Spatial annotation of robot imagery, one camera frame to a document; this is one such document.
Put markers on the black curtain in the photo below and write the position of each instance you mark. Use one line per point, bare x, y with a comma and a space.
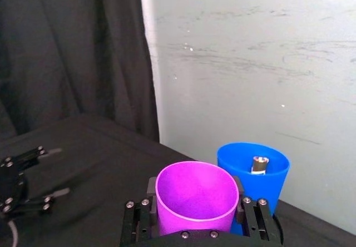
72, 52

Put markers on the purple plastic cup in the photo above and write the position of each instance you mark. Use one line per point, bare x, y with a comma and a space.
194, 197

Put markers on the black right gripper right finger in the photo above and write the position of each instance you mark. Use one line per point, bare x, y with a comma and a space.
257, 219

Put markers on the small brown and silver cylinder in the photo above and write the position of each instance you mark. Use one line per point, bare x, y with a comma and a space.
259, 165

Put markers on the blue plastic cup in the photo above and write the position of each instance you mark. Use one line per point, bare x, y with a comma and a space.
274, 185

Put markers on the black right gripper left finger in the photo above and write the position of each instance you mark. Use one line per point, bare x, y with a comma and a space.
137, 222

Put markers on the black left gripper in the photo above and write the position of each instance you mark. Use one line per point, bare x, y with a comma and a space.
11, 184

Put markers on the black table cloth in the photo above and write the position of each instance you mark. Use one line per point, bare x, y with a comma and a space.
97, 169

